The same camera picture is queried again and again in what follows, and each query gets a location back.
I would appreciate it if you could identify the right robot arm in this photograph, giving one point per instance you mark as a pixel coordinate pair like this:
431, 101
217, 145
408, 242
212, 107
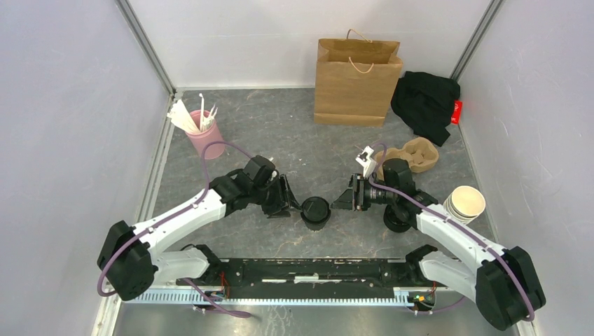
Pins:
502, 282

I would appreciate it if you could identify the black cup lid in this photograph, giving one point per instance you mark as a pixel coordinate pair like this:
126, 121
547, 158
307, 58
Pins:
316, 208

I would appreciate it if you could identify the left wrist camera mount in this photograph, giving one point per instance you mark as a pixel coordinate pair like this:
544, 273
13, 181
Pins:
268, 164

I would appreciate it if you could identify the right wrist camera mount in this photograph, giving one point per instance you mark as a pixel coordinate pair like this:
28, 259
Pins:
365, 159

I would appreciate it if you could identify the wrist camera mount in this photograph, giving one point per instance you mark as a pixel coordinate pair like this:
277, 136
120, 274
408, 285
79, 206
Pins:
365, 159
268, 164

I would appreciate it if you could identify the black cloth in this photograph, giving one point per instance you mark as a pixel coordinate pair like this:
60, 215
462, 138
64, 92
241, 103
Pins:
426, 103

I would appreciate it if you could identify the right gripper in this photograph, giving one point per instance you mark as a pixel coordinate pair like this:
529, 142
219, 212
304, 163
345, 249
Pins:
353, 199

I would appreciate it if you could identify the brown paper bag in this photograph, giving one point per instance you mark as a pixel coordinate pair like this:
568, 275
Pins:
355, 80

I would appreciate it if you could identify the stack of black lids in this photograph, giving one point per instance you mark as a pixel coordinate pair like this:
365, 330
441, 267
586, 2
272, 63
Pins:
398, 219

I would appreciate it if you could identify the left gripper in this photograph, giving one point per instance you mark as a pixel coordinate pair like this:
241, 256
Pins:
291, 201

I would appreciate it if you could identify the red tag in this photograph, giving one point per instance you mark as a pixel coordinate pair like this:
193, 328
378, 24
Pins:
456, 115

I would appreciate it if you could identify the cardboard cup carrier stack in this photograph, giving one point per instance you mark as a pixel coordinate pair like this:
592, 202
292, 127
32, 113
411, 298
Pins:
420, 154

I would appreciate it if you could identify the stack of paper cups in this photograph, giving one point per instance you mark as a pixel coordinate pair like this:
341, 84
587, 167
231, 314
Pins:
465, 204

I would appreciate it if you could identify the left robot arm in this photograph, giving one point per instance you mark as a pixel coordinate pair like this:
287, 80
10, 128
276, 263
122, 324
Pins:
134, 257

